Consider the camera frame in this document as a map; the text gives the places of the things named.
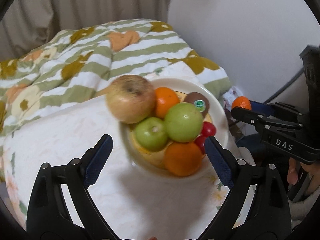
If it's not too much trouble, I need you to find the small mandarin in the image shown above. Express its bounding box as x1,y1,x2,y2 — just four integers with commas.
163,142,203,177
232,96,252,110

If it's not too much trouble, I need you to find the small red cherry tomato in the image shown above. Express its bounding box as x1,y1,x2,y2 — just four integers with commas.
201,121,216,137

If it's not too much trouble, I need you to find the brown kiwi with sticker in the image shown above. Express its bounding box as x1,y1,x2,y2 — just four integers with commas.
183,92,210,118

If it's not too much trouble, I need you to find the small green apple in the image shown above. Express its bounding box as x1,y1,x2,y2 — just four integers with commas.
133,117,168,152

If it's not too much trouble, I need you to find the large orange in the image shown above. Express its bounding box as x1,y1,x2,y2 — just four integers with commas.
154,87,180,119

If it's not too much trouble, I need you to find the large yellow-red apple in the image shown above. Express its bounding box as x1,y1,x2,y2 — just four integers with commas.
106,75,156,124

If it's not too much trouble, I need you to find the person right hand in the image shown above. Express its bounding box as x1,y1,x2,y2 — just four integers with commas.
287,158,319,202

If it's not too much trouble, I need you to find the cream oval plate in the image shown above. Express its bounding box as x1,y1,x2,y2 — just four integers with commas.
119,77,229,181

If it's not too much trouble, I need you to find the floral white tablecloth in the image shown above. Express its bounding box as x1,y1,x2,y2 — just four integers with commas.
3,97,229,239

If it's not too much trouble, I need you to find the striped floral quilt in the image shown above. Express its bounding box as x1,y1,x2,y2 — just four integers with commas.
1,19,231,136

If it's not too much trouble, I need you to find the beige curtain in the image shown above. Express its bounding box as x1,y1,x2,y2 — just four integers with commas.
1,0,170,61

